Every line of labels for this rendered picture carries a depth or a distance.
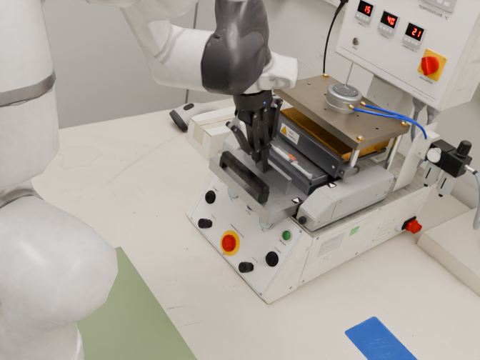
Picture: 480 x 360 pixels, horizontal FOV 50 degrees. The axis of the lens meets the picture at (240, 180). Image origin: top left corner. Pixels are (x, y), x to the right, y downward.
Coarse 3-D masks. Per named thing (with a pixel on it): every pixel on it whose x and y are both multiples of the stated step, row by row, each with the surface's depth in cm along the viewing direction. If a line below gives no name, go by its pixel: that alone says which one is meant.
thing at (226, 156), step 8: (224, 152) 112; (224, 160) 112; (232, 160) 111; (232, 168) 111; (240, 168) 109; (248, 168) 109; (240, 176) 109; (248, 176) 107; (256, 176) 107; (248, 184) 108; (256, 184) 106; (264, 184) 105; (256, 192) 106; (264, 192) 105; (264, 200) 106
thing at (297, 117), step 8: (280, 112) 122; (288, 112) 121; (296, 112) 122; (296, 120) 119; (304, 120) 120; (312, 120) 120; (304, 128) 117; (312, 128) 117; (320, 128) 118; (320, 136) 115; (328, 136) 115; (328, 144) 112; (336, 144) 113; (344, 144) 114; (376, 144) 117; (384, 144) 119; (336, 152) 111; (344, 152) 111; (360, 152) 114; (368, 152) 117; (376, 152) 119; (344, 160) 112; (360, 160) 116
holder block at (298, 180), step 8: (272, 152) 118; (272, 160) 117; (280, 160) 116; (280, 168) 116; (288, 168) 114; (296, 176) 112; (328, 176) 114; (296, 184) 113; (304, 184) 111; (312, 184) 111; (320, 184) 112; (304, 192) 111; (312, 192) 112
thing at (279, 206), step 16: (240, 160) 118; (224, 176) 114; (272, 176) 112; (288, 176) 109; (240, 192) 111; (272, 192) 110; (288, 192) 110; (256, 208) 108; (272, 208) 106; (288, 208) 107
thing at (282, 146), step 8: (280, 136) 123; (272, 144) 119; (280, 144) 120; (288, 144) 120; (280, 152) 117; (288, 152) 118; (296, 152) 118; (288, 160) 115; (296, 160) 116; (304, 160) 116; (304, 168) 114; (312, 168) 114; (320, 168) 114; (312, 176) 111; (320, 176) 112
